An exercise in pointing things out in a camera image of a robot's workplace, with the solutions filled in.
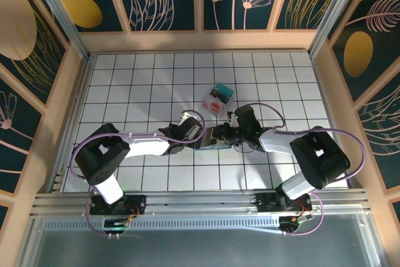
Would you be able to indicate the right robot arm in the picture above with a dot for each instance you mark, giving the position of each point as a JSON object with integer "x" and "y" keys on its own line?
{"x": 278, "y": 142}

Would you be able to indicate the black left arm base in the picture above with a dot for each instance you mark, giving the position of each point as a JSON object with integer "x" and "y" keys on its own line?
{"x": 137, "y": 203}

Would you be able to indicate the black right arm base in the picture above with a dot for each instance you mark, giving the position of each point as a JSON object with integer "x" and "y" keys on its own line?
{"x": 265, "y": 201}

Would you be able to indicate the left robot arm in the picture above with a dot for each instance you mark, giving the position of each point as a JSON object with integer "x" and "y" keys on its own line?
{"x": 147, "y": 146}

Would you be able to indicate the clear acrylic card box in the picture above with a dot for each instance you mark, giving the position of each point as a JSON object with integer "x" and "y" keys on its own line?
{"x": 218, "y": 101}

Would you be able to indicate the teal card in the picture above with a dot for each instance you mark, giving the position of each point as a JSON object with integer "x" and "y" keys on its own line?
{"x": 225, "y": 92}

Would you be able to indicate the grey metal panel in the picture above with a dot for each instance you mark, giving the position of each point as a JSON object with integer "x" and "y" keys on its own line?
{"x": 200, "y": 248}

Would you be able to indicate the small control board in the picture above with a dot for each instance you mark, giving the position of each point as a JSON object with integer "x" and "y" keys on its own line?
{"x": 115, "y": 224}
{"x": 293, "y": 221}

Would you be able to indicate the aluminium mounting rail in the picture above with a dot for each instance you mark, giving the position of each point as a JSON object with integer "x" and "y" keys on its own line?
{"x": 200, "y": 199}

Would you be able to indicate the aluminium side rail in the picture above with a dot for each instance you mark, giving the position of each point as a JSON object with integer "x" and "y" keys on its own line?
{"x": 334, "y": 117}
{"x": 73, "y": 117}

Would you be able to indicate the aluminium corner post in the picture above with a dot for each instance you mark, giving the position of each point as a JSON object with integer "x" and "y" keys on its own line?
{"x": 334, "y": 10}
{"x": 62, "y": 17}

